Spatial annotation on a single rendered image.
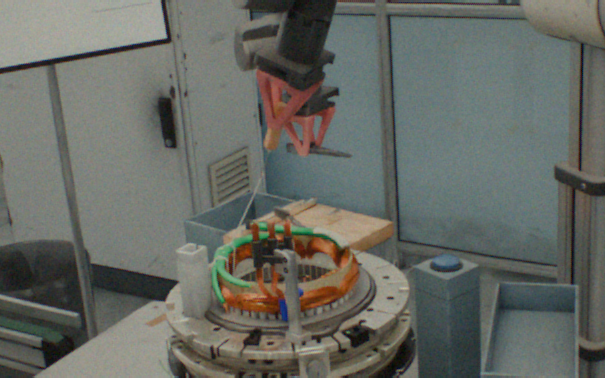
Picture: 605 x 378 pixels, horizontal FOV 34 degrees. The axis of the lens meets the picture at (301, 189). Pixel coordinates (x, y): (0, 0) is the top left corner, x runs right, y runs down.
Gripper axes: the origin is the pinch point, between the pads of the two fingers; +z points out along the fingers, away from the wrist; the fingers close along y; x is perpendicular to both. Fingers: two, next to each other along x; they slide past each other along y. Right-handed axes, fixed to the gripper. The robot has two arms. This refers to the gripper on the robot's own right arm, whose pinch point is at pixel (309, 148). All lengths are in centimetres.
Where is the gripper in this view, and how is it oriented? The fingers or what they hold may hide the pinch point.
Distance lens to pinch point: 160.3
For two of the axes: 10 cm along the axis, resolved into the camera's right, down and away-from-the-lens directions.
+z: 1.0, 9.4, 3.3
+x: 7.5, 1.5, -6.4
